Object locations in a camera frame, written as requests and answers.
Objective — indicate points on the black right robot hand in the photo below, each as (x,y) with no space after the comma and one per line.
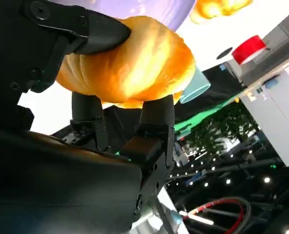
(49,182)

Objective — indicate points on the orange white toy bread roll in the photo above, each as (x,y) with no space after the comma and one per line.
(217,8)
(134,65)

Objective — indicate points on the pale green mug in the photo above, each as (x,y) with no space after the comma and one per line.
(195,85)

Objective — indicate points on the green leafy plant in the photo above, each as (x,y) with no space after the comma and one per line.
(222,131)

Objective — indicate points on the lilac plate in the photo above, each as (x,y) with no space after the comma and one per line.
(146,9)

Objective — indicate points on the black round table grommet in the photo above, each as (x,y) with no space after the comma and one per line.
(224,53)

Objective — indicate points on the white machine cabinet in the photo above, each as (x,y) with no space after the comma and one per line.
(273,104)

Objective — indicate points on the red round cylinder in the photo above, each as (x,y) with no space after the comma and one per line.
(249,50)

